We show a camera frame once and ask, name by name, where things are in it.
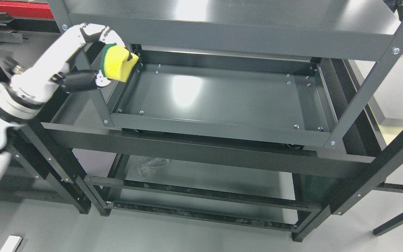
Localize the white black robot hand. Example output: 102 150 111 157
10 23 127 90

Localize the green yellow sponge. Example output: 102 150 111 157
100 43 140 82

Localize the grey metal shelf unit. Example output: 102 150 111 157
48 0 403 148

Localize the red metal beam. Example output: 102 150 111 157
0 0 54 19

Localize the clear plastic bag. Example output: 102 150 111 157
136 156 171 178

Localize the black metal shelving rack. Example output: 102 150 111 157
0 17 403 242

